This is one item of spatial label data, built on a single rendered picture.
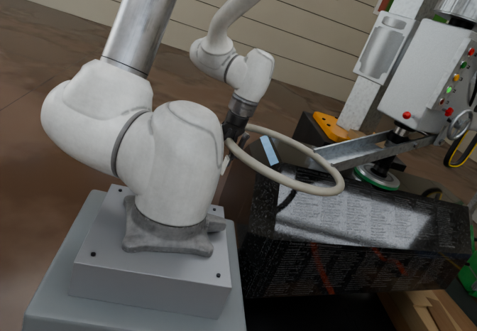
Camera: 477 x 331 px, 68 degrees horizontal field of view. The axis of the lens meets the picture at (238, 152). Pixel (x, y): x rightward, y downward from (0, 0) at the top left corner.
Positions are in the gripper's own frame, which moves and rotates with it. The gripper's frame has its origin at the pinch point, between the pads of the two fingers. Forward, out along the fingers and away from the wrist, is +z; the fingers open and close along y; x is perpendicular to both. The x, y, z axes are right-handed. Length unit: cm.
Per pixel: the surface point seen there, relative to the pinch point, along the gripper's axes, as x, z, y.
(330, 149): 13, -13, 51
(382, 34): 88, -69, 104
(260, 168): -17.5, -10.1, 6.3
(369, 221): -3, 9, 76
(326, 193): -23.5, -9.9, 28.7
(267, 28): 608, -35, 239
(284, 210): 0.7, 13.7, 35.3
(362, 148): 16, -17, 69
